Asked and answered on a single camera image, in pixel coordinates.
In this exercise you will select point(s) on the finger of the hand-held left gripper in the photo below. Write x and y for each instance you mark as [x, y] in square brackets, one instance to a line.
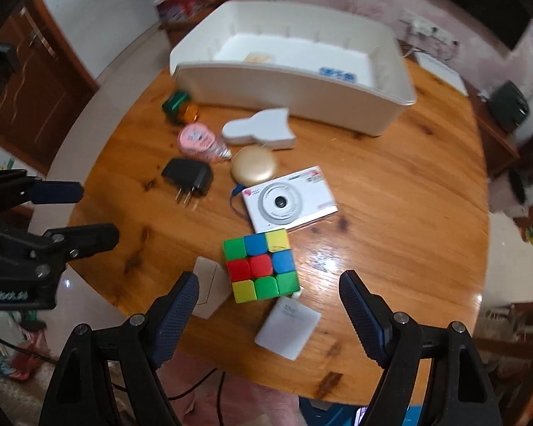
[55, 191]
[89, 237]

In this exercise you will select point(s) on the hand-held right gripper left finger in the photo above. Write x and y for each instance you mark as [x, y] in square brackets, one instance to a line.
[177, 315]

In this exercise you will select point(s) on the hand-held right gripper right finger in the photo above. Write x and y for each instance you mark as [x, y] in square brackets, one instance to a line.
[359, 310]

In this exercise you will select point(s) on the small beige box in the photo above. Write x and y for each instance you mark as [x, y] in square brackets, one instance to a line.
[206, 288]

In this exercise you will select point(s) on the white card pack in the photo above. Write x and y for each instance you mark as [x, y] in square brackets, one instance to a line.
[288, 328]

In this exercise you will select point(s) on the colourful puzzle cube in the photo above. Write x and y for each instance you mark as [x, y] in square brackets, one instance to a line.
[260, 266]

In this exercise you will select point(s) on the black power adapter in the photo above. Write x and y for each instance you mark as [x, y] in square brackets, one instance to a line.
[186, 177]

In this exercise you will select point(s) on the white compact camera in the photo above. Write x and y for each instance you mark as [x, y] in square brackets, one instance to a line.
[293, 199]

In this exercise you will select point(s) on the pink correction tape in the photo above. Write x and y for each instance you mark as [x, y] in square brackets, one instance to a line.
[195, 138]

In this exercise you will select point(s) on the green and orange container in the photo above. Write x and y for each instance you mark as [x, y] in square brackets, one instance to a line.
[180, 106]

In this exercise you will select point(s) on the gold round compact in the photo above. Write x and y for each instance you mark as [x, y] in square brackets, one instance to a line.
[254, 165]

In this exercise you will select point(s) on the white foam block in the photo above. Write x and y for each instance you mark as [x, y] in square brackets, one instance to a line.
[262, 131]

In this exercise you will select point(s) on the white plastic storage bin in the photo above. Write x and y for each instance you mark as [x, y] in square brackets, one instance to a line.
[293, 97]

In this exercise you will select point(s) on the wooden chair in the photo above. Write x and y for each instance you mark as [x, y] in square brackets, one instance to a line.
[511, 341]

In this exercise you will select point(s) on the grey trash bin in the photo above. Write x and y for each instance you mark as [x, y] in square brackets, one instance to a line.
[515, 188]

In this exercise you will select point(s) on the wooden television stand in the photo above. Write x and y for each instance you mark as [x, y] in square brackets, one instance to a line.
[497, 142]

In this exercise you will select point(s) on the red printed box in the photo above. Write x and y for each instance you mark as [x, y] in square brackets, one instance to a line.
[182, 6]

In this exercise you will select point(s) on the blue printed white packet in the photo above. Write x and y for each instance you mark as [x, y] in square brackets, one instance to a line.
[337, 74]

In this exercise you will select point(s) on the small beige flat item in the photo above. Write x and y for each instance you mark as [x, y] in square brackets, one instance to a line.
[258, 57]

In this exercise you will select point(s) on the white router box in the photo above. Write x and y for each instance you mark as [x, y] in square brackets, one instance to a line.
[442, 73]

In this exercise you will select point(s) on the dark green appliance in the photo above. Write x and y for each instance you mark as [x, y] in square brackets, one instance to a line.
[508, 106]

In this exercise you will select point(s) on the white power strip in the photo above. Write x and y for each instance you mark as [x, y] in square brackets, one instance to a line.
[426, 26]

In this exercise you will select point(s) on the black television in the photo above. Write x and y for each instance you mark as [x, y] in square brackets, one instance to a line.
[502, 4]

